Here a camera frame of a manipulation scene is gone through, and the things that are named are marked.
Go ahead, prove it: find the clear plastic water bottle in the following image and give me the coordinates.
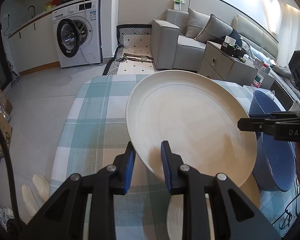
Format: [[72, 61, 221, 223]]
[[251, 63, 269, 88]]

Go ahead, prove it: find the black box on cabinet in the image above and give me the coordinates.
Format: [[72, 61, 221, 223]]
[[221, 36, 246, 59]]

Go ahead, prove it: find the large cream plate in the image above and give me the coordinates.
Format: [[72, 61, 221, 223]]
[[126, 70, 257, 186]]

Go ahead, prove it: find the beige bedside cabinet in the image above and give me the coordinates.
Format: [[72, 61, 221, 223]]
[[198, 41, 257, 86]]

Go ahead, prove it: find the white washing machine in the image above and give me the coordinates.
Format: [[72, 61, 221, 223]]
[[52, 0, 102, 68]]

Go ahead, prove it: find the patterned floor mat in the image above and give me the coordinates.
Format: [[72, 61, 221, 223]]
[[103, 24, 157, 75]]

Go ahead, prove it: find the dark grey cushion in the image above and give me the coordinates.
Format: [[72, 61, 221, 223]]
[[195, 14, 233, 43]]

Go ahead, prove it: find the large blue bowl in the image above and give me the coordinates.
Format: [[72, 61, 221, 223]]
[[249, 90, 296, 192]]

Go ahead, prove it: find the teal plaid tablecloth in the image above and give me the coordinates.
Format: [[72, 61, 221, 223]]
[[49, 74, 300, 240]]

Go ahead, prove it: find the grey sofa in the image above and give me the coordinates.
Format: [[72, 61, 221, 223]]
[[150, 9, 279, 72]]

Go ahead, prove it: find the yellow cardboard box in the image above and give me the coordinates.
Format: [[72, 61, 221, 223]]
[[0, 107, 13, 156]]

